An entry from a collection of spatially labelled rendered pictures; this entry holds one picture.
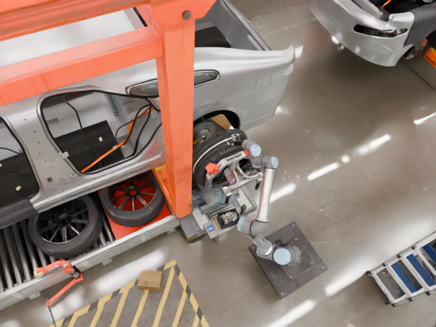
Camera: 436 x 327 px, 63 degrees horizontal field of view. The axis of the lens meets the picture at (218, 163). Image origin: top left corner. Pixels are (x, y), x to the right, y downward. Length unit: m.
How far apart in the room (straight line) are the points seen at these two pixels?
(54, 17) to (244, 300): 3.22
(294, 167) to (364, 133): 1.22
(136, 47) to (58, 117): 2.29
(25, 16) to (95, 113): 2.47
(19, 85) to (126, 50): 0.48
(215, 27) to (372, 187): 2.86
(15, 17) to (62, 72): 0.31
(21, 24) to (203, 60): 1.75
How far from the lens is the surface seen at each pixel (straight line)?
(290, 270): 3.76
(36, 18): 1.53
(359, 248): 4.50
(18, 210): 3.53
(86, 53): 1.75
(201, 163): 3.31
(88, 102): 3.97
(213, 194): 4.06
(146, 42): 1.77
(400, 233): 4.81
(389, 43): 4.95
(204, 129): 3.67
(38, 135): 2.86
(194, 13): 1.66
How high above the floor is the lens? 3.87
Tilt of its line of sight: 59 degrees down
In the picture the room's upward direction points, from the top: 8 degrees clockwise
